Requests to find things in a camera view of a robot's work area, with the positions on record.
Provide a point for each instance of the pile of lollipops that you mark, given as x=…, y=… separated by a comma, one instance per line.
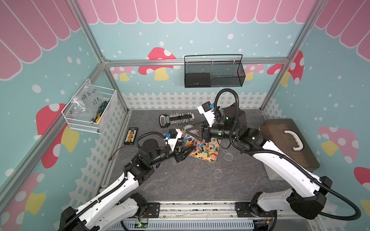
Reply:
x=207, y=151

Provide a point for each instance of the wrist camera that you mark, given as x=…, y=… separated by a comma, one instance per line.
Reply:
x=171, y=138
x=207, y=109

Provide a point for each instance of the floral rectangular tray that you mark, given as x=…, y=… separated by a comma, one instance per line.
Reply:
x=207, y=151

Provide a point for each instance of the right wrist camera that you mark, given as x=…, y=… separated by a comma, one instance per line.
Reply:
x=207, y=109

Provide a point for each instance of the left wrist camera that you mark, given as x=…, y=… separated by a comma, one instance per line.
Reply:
x=171, y=138

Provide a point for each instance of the brown plastic toolbox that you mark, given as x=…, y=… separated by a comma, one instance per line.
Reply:
x=285, y=134

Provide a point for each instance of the clear candy jar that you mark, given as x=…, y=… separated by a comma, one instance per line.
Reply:
x=188, y=141

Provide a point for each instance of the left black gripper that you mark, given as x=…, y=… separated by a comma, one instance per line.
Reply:
x=181, y=155

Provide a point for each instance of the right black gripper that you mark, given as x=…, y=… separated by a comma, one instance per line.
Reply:
x=204, y=131

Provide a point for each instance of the black box in basket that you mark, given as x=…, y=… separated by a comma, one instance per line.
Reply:
x=197, y=80

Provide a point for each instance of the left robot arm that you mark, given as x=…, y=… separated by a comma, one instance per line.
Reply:
x=116, y=202

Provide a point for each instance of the clear plastic zip bag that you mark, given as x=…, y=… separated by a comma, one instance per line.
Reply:
x=86, y=102

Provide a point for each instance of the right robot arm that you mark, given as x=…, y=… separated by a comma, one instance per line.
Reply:
x=307, y=196

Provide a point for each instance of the black socket holder rail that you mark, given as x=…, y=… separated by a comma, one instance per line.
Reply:
x=175, y=119

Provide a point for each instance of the white wire basket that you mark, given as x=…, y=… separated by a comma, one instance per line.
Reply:
x=82, y=125

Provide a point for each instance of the black wire mesh basket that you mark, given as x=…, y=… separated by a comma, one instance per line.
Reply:
x=226, y=70

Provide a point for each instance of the black parallel charging board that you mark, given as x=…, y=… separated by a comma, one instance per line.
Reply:
x=131, y=136

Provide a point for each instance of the green tool in basket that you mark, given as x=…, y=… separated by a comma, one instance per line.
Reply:
x=99, y=113

